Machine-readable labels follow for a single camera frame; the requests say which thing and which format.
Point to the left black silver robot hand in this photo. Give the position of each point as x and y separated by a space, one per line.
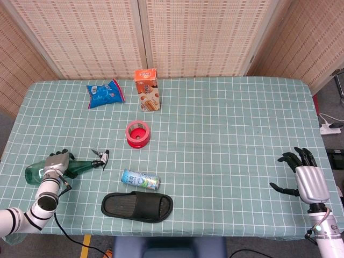
56 162

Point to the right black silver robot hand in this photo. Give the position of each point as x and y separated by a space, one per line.
311 184

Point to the green spray bottle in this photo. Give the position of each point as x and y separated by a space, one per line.
80 166

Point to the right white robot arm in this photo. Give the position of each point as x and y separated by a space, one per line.
328 242

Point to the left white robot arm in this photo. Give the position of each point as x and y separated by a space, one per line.
45 188

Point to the black device on floor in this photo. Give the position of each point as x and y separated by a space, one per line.
336 158

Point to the white power strip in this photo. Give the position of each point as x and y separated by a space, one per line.
329 131

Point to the blue snack bag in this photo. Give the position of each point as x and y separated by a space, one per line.
104 95

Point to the red tape roll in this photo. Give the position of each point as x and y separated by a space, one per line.
137 139

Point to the blue white drink can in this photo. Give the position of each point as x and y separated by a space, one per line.
139 180

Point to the black slipper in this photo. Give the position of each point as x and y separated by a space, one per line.
134 207

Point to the bamboo screen panel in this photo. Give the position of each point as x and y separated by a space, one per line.
18 67
86 37
204 37
306 45

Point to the metal chair leg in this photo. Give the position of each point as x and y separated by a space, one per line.
339 84

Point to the small orange packet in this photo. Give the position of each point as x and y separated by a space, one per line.
108 254

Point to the green checked tablecloth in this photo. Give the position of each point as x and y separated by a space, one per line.
215 134

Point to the orange biscuit box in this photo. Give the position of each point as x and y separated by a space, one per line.
149 94

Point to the blue seat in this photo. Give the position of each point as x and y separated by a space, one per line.
169 247

